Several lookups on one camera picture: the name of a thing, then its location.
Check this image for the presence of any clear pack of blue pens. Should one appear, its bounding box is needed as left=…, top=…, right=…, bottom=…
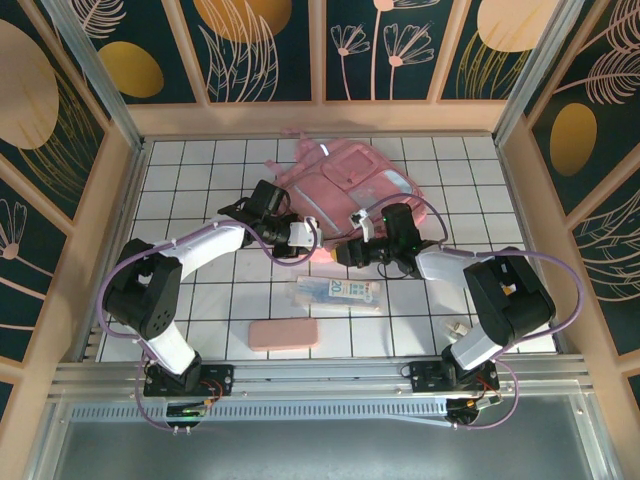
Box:
left=287, top=274, right=384, bottom=314

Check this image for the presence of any pink backpack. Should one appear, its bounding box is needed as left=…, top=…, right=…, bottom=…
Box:
left=263, top=128, right=429, bottom=264

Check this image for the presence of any pink pencil case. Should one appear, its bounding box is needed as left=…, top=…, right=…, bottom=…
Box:
left=248, top=318, right=320, bottom=353

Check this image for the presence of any aluminium mounting rail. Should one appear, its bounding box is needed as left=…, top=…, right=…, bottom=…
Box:
left=49, top=357, right=591, bottom=401

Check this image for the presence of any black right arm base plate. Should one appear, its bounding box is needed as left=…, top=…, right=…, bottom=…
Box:
left=408, top=357, right=501, bottom=396

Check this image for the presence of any grey slotted cable duct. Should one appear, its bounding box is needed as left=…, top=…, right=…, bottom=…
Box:
left=67, top=402, right=451, bottom=426

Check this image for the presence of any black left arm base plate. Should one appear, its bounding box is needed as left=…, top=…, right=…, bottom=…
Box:
left=143, top=363, right=236, bottom=398

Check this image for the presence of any small circuit board with wires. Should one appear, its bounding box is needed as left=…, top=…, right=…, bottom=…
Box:
left=446, top=394, right=503, bottom=426
left=166, top=403, right=210, bottom=420

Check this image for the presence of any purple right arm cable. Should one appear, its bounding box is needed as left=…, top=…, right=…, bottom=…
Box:
left=357, top=194, right=586, bottom=434

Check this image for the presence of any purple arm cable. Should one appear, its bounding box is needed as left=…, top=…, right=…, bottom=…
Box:
left=357, top=194, right=586, bottom=434
left=97, top=219, right=321, bottom=434

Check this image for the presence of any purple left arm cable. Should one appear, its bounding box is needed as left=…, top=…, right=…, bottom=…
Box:
left=97, top=219, right=321, bottom=434

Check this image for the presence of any grey metal base plate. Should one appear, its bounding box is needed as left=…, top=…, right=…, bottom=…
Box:
left=29, top=394, right=621, bottom=480

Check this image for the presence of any aluminium frame post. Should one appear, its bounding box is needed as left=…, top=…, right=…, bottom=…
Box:
left=492, top=0, right=586, bottom=146
left=42, top=0, right=149, bottom=154

